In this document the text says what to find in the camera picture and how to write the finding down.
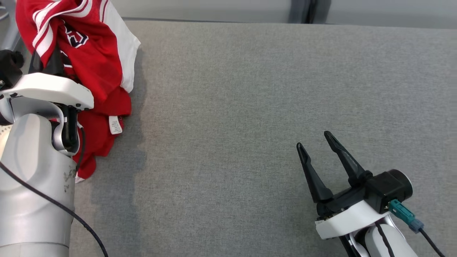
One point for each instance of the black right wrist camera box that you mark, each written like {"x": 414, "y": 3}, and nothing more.
{"x": 380, "y": 192}

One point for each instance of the grey metal partition post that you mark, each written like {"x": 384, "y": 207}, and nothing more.
{"x": 307, "y": 10}

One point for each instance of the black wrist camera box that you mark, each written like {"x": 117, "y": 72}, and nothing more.
{"x": 9, "y": 67}
{"x": 380, "y": 192}

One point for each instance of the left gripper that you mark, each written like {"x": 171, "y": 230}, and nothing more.
{"x": 53, "y": 89}

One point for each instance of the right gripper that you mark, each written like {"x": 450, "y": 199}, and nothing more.
{"x": 350, "y": 221}

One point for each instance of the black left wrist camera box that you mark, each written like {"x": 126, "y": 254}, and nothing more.
{"x": 9, "y": 67}

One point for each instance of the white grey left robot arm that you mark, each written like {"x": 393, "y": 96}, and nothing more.
{"x": 32, "y": 178}

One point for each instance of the red jersey with dark number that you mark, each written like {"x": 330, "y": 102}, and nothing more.
{"x": 96, "y": 60}

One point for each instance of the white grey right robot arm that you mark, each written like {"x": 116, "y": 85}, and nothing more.
{"x": 403, "y": 246}

